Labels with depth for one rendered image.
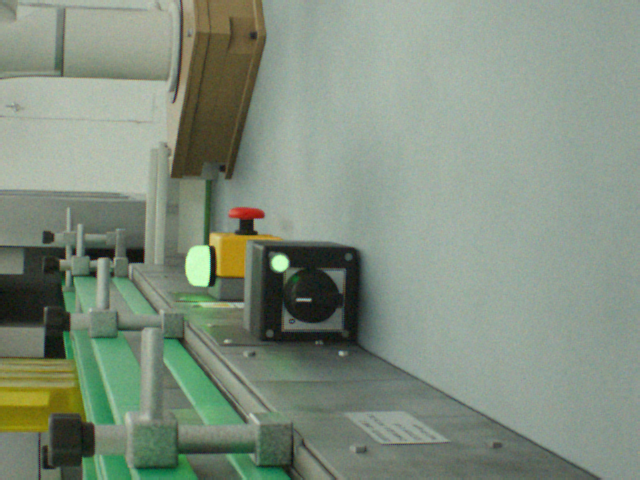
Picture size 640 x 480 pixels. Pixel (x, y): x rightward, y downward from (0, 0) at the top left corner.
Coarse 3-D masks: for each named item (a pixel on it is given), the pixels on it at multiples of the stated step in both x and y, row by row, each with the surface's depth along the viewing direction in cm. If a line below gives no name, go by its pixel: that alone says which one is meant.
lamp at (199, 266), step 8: (200, 248) 122; (208, 248) 122; (192, 256) 121; (200, 256) 121; (208, 256) 121; (216, 256) 121; (192, 264) 121; (200, 264) 121; (208, 264) 121; (216, 264) 121; (192, 272) 121; (200, 272) 121; (208, 272) 121; (216, 272) 121; (192, 280) 122; (200, 280) 121; (208, 280) 121
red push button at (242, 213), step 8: (240, 208) 123; (248, 208) 123; (256, 208) 123; (232, 216) 122; (240, 216) 122; (248, 216) 122; (256, 216) 122; (264, 216) 123; (240, 224) 123; (248, 224) 123
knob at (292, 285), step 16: (304, 272) 91; (320, 272) 91; (288, 288) 91; (304, 288) 90; (320, 288) 91; (336, 288) 91; (288, 304) 91; (304, 304) 89; (320, 304) 90; (336, 304) 90; (304, 320) 91; (320, 320) 91
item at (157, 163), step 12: (156, 144) 171; (156, 156) 182; (156, 168) 183; (156, 180) 183; (156, 192) 183; (156, 204) 167; (156, 216) 167; (156, 228) 167; (156, 240) 167; (156, 252) 167
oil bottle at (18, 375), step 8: (0, 376) 138; (8, 376) 138; (16, 376) 139; (24, 376) 139; (32, 376) 139; (40, 376) 139; (48, 376) 140; (56, 376) 140; (64, 376) 140; (72, 376) 141
